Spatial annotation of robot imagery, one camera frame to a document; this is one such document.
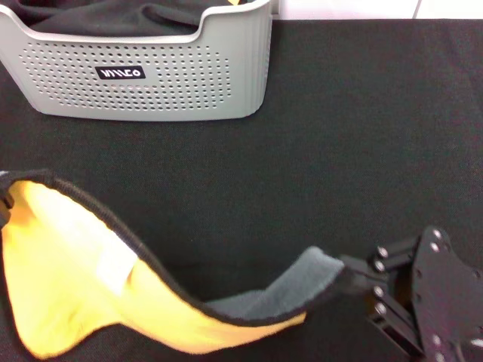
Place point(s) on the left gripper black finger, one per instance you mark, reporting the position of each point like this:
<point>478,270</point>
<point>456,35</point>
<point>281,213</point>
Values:
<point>5,207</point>

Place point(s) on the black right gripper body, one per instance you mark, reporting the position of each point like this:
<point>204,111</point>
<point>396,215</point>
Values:
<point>445,294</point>

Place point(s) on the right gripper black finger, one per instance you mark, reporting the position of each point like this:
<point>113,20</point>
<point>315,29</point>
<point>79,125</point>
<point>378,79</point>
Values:
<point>362,277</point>
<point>392,316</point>

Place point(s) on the yellow grey towel black trim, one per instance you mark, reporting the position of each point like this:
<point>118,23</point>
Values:
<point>75,283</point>

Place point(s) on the grey perforated storage basket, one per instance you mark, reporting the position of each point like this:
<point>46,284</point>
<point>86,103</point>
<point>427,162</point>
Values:
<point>226,98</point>

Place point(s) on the black cloth in basket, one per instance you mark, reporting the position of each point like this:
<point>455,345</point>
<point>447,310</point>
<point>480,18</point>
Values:
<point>113,19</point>

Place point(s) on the small orange cloth piece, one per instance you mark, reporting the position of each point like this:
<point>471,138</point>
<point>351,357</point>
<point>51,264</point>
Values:
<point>234,2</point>

